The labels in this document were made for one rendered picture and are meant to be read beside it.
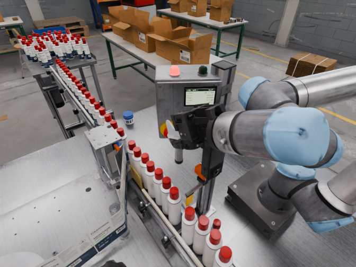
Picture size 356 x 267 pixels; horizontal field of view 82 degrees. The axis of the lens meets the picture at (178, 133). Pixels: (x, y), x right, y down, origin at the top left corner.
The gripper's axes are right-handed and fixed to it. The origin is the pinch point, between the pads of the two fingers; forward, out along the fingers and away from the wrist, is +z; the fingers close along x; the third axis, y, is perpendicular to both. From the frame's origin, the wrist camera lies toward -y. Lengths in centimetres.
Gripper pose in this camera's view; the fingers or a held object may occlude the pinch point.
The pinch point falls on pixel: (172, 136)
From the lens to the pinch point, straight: 55.1
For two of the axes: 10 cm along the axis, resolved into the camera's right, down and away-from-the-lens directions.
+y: -3.1, -9.2, -2.5
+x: -7.8, 3.9, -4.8
